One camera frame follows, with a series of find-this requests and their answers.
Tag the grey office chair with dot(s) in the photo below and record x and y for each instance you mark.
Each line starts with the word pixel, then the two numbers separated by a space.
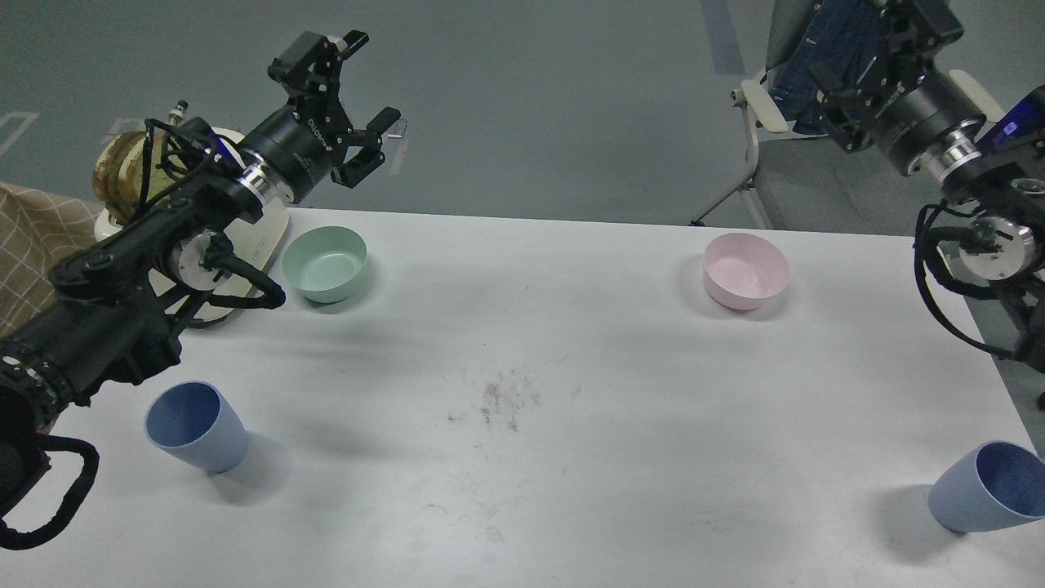
pixel 808 183

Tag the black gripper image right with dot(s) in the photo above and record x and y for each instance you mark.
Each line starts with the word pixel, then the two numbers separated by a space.
pixel 916 115

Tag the pink bowl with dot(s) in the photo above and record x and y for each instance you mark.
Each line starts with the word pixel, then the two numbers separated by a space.
pixel 744 272

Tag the blue denim jacket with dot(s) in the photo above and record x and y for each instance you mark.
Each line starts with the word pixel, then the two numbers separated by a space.
pixel 841 34

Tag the blue cup image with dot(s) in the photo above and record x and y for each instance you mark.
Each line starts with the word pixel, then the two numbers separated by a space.
pixel 996 486
pixel 196 424

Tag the bread slice back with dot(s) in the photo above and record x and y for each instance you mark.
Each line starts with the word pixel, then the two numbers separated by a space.
pixel 119 171

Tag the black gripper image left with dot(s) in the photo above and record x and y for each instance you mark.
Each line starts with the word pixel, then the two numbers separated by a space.
pixel 311 137

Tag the checkered brown cloth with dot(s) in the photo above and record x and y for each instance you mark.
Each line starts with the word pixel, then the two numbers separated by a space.
pixel 37 230

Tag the green bowl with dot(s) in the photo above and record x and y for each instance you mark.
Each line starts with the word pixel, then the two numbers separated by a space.
pixel 327 265

